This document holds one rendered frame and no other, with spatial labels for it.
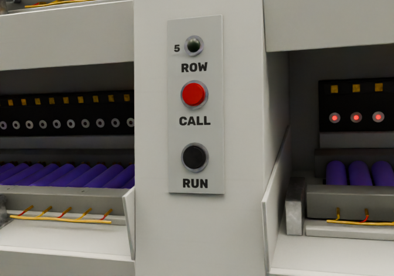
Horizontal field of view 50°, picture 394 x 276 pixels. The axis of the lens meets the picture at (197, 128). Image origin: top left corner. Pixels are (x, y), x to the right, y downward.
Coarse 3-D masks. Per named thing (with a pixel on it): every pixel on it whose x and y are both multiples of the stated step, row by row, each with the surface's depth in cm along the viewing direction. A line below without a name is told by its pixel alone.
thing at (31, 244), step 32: (128, 192) 30; (32, 224) 38; (64, 224) 37; (96, 224) 37; (128, 224) 30; (0, 256) 34; (32, 256) 33; (64, 256) 32; (96, 256) 32; (128, 256) 31
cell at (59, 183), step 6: (78, 168) 46; (84, 168) 47; (90, 168) 47; (66, 174) 44; (72, 174) 45; (78, 174) 45; (60, 180) 43; (66, 180) 43; (72, 180) 44; (60, 186) 42
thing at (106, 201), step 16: (0, 192) 40; (16, 192) 39; (32, 192) 39; (48, 192) 39; (64, 192) 38; (80, 192) 38; (96, 192) 38; (112, 192) 37; (16, 208) 40; (32, 208) 39; (48, 208) 38; (64, 208) 38; (80, 208) 38; (96, 208) 37; (112, 208) 37
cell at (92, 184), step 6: (108, 168) 45; (114, 168) 45; (120, 168) 46; (102, 174) 43; (108, 174) 44; (114, 174) 44; (96, 180) 42; (102, 180) 42; (108, 180) 43; (84, 186) 41; (90, 186) 40; (96, 186) 41; (102, 186) 42
